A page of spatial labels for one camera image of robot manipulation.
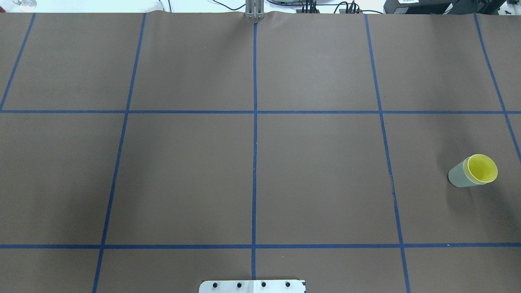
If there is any green plastic cup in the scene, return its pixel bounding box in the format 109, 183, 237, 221
448, 157, 486, 188

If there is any yellow plastic cup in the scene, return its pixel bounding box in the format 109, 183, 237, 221
463, 154, 498, 185

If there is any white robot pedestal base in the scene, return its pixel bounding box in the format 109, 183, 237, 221
199, 279, 306, 293

